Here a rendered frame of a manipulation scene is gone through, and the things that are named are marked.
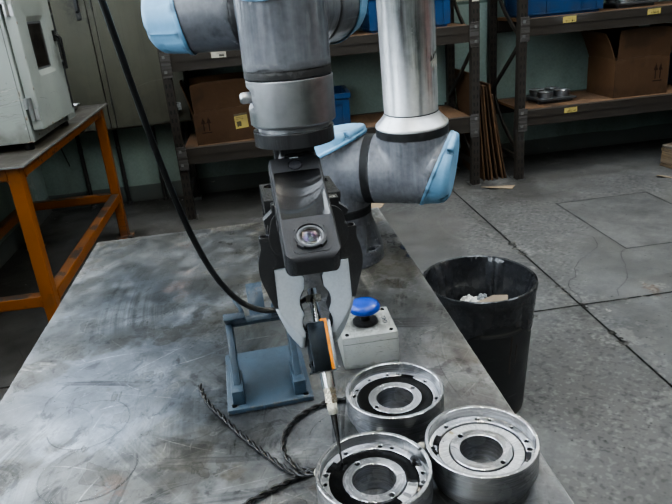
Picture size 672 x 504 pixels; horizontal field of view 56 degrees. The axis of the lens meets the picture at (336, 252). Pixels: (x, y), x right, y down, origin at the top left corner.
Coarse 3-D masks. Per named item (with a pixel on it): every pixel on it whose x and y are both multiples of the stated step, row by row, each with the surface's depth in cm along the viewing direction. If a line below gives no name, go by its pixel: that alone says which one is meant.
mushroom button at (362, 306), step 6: (354, 300) 81; (360, 300) 81; (366, 300) 81; (372, 300) 81; (354, 306) 80; (360, 306) 80; (366, 306) 80; (372, 306) 80; (378, 306) 80; (354, 312) 80; (360, 312) 79; (366, 312) 79; (372, 312) 79; (360, 318) 82; (366, 318) 81
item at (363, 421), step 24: (360, 384) 72; (384, 384) 71; (408, 384) 71; (432, 384) 71; (360, 408) 66; (384, 408) 67; (408, 408) 67; (432, 408) 65; (360, 432) 68; (408, 432) 64
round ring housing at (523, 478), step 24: (456, 408) 64; (480, 408) 64; (432, 432) 62; (480, 432) 62; (528, 432) 61; (432, 456) 58; (456, 456) 59; (480, 456) 63; (504, 456) 59; (528, 456) 59; (456, 480) 56; (480, 480) 55; (504, 480) 55; (528, 480) 57
